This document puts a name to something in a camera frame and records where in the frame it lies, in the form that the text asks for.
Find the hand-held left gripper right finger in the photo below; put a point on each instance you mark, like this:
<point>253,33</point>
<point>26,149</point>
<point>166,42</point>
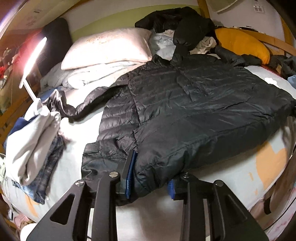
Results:
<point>171,190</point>

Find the white desk lamp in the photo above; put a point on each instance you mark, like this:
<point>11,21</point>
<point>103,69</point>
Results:
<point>34,53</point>

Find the white wall switch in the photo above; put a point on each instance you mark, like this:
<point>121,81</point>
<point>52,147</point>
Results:
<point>258,8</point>

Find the dark grey garment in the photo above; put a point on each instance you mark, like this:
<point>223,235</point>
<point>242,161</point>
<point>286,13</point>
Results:
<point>282,66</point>

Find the black puffer jacket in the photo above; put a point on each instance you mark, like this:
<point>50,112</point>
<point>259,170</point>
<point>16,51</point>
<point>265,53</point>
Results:
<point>185,104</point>

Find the pale blue folded blanket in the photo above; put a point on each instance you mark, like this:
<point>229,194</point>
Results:
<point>92,74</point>

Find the cream cloth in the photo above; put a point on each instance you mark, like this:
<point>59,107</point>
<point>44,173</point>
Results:
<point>205,45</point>

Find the curved wooden frame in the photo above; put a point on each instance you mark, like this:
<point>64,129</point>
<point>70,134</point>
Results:
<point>275,41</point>

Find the black cushion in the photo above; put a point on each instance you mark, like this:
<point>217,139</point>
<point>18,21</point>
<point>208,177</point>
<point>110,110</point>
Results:
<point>57,34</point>

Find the white pillow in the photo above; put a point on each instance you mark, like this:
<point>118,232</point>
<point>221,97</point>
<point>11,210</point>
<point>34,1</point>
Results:
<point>104,46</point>

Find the blue plaid shirt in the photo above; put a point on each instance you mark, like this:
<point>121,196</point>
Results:
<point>48,166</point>

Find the light blue cloth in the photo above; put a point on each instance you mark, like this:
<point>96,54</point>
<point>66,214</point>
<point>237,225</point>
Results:
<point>292,80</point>

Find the black coat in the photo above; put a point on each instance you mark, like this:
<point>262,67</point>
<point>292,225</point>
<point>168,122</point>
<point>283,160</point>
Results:
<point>185,23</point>

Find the yellow pillow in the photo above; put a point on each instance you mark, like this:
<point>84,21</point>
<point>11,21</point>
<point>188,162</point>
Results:
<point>240,44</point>

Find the cardboard box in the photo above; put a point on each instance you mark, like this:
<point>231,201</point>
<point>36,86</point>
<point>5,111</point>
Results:
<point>34,14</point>

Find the pink slipper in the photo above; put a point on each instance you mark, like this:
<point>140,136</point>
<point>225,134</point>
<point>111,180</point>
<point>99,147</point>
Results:
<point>22,220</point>

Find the pale blue bed sheet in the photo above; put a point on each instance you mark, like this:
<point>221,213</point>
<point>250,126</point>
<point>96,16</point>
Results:
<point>76,139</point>

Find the white folded garment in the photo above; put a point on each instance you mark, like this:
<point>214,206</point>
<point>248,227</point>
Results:
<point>27,148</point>

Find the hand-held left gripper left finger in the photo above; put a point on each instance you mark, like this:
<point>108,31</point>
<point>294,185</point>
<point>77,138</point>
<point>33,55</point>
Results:
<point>130,172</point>

